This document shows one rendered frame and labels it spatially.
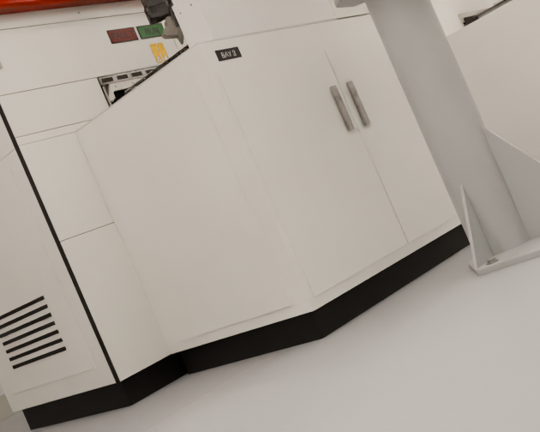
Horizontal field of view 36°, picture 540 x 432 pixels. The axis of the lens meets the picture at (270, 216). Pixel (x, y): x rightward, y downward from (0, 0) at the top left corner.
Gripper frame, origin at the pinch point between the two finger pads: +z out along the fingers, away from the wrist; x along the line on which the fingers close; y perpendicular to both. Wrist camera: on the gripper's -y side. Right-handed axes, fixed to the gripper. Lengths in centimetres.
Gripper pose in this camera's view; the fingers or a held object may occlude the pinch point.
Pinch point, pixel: (183, 39)
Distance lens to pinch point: 266.9
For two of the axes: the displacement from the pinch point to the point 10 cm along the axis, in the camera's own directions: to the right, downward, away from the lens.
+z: 3.9, 9.2, 0.0
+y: -8.9, 3.8, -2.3
